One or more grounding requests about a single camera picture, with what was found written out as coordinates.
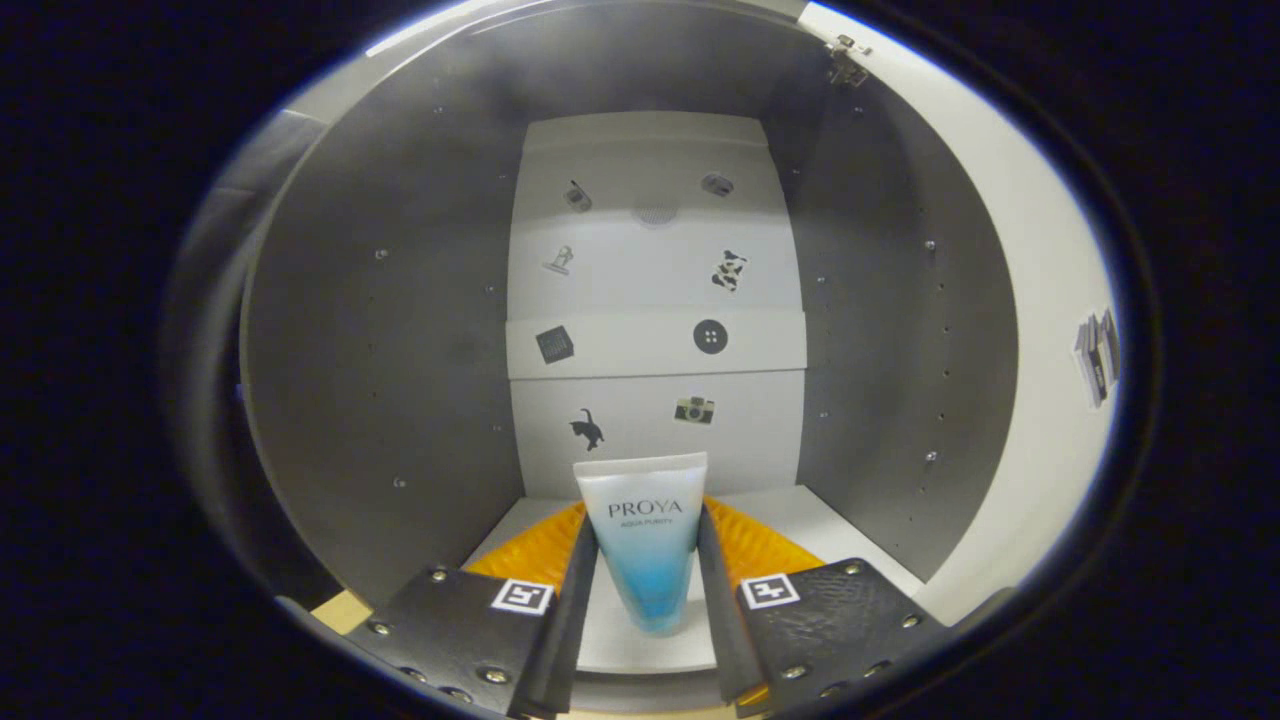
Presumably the grey cabinet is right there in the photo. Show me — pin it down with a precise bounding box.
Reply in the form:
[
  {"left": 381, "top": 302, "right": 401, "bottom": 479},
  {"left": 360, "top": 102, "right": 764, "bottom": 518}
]
[{"left": 240, "top": 0, "right": 1021, "bottom": 701}]

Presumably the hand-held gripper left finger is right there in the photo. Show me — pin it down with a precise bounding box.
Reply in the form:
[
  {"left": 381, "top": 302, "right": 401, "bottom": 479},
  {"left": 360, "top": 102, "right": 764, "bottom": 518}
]
[{"left": 345, "top": 500, "right": 601, "bottom": 719}]

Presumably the white and blue tube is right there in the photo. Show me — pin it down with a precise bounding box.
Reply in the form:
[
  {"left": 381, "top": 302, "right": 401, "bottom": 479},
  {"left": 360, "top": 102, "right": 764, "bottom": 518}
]
[{"left": 573, "top": 452, "right": 709, "bottom": 636}]

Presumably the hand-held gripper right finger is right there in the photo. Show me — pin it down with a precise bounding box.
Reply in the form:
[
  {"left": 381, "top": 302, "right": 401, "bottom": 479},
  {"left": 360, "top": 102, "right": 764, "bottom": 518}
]
[{"left": 697, "top": 497, "right": 951, "bottom": 716}]

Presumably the metal door hinge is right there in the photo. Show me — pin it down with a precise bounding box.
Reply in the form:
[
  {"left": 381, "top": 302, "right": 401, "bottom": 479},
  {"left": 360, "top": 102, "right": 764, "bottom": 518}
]
[{"left": 826, "top": 35, "right": 871, "bottom": 88}]

